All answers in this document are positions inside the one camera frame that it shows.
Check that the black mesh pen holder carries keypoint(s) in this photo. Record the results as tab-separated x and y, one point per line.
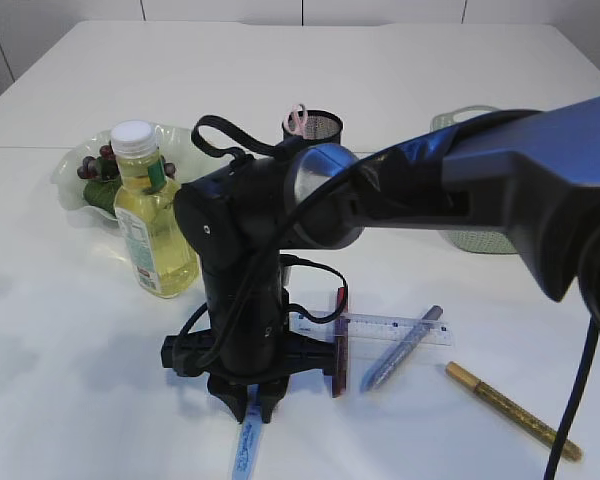
322	127

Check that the purple grape bunch with leaf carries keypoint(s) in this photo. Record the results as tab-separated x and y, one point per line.
103	178

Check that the blue black right robot arm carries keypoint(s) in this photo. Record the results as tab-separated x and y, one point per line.
533	176

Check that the red glitter pen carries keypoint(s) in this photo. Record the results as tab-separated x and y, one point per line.
341	342

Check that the gold glitter pen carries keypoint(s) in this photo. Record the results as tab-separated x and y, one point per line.
502	404

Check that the pink small scissors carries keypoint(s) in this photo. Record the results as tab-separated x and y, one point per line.
296	120

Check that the silver glitter pen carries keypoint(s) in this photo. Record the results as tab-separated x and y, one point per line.
380	372

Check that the clear plastic ruler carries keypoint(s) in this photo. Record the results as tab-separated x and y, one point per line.
372	327

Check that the yellow tea drink bottle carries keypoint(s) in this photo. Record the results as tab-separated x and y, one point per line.
163	262

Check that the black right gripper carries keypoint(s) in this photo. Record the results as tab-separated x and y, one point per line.
241	336

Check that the green plastic woven basket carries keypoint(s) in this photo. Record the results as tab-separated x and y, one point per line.
475	242

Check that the blue scissors with sheath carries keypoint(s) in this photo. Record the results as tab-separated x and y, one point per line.
248	440

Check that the green wavy glass plate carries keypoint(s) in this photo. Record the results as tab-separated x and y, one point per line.
174	144

